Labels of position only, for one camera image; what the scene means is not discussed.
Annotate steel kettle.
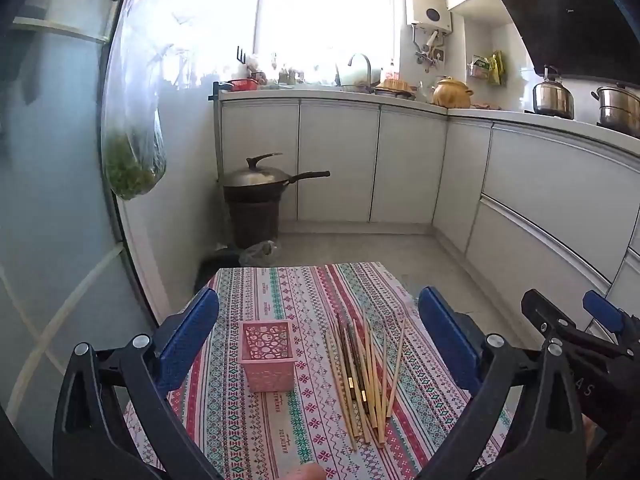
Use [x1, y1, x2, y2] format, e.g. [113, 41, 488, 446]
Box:
[532, 65, 576, 120]

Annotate dark chopstick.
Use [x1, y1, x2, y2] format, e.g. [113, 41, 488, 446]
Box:
[349, 320, 375, 416]
[337, 314, 362, 436]
[344, 317, 370, 443]

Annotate black wok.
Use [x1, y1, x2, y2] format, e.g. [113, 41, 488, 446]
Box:
[222, 170, 331, 204]

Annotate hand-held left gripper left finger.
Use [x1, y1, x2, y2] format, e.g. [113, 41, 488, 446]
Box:
[52, 287, 226, 480]

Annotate pink plastic basket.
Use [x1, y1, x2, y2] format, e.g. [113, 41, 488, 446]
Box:
[238, 320, 297, 394]

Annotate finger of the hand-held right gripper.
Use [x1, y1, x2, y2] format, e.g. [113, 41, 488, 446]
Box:
[581, 290, 632, 337]
[520, 289, 569, 347]

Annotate dark brown bin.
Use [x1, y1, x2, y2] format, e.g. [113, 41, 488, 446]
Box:
[225, 195, 283, 250]

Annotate yellow clay pot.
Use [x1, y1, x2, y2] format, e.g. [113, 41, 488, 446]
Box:
[431, 76, 474, 110]

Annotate patterned tablecloth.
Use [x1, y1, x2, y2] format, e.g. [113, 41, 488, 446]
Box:
[122, 261, 516, 480]

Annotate black bag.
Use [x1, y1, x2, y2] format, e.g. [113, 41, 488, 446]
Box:
[194, 247, 246, 297]

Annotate brown lidded dish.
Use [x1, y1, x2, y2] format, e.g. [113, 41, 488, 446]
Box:
[374, 77, 419, 99]

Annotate window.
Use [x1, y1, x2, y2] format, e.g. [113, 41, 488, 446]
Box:
[252, 0, 401, 86]

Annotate steel cooking pot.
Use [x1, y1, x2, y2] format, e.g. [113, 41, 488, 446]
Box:
[590, 85, 640, 137]

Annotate person's left hand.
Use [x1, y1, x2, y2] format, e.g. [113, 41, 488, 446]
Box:
[289, 462, 326, 480]

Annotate white base cabinet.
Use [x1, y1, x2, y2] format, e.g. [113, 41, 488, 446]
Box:
[219, 91, 640, 313]

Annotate wall rack with packets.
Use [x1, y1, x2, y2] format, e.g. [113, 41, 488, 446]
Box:
[467, 50, 507, 87]

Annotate black range hood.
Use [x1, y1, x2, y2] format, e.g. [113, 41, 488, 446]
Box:
[487, 0, 640, 82]

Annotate plastic bag of greens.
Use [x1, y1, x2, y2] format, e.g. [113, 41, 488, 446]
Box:
[101, 0, 168, 201]

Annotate clear crumpled plastic bag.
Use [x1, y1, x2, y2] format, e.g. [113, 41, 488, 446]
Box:
[239, 240, 281, 267]

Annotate bunch of light wooden chopsticks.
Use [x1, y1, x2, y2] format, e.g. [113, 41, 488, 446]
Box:
[325, 312, 407, 453]

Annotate water heater pipes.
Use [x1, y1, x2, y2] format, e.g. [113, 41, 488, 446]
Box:
[412, 27, 447, 73]

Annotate black rack post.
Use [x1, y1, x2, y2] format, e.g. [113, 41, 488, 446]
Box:
[208, 81, 224, 182]

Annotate steel wok lid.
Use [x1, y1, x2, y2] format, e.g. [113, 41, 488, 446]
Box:
[223, 152, 292, 188]

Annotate chrome faucet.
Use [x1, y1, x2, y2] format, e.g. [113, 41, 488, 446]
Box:
[347, 52, 374, 93]

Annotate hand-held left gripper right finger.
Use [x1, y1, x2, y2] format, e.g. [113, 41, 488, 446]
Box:
[415, 286, 587, 480]

